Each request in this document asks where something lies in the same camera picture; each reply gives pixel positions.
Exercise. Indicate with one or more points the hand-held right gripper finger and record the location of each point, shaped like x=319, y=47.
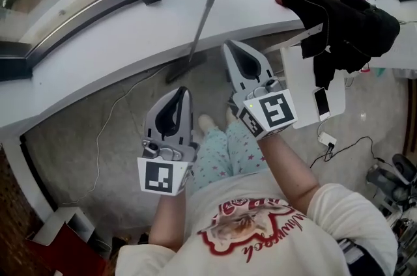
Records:
x=262, y=64
x=236, y=82

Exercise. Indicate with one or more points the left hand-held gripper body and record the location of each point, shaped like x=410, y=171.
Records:
x=158, y=175

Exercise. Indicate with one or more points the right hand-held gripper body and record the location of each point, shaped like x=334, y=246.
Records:
x=273, y=112

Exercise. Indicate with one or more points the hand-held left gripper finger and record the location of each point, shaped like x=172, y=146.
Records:
x=150, y=125
x=188, y=121

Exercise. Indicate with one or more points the person's right forearm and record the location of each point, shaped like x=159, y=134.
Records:
x=286, y=167

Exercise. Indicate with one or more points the person's left forearm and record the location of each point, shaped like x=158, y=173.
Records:
x=169, y=222

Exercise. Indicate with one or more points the person's left cream slipper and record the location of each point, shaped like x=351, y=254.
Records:
x=206, y=123

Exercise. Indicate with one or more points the person's cream slipper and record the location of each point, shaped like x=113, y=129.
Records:
x=206, y=123
x=232, y=119

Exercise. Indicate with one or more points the person's right cream slipper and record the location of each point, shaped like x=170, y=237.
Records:
x=232, y=119

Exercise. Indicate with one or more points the white small table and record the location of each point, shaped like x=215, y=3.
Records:
x=299, y=82

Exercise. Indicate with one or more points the person's teal star-print trousers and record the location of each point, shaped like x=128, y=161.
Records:
x=221, y=151

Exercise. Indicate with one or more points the smartphone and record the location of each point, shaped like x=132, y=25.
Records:
x=322, y=104

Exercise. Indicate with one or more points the white power strip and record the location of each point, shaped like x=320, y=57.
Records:
x=326, y=139

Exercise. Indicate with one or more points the white cardboard box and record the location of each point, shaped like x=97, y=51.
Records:
x=78, y=219

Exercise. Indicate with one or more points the black jacket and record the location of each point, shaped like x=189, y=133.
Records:
x=352, y=30

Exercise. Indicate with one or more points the green box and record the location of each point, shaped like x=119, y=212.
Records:
x=380, y=73

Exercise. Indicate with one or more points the red paper bag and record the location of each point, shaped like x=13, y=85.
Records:
x=65, y=252

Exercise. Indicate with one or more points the black office chair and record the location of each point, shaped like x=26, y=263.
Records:
x=402, y=167

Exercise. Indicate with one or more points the person in patterned shirt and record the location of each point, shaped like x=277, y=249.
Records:
x=277, y=255

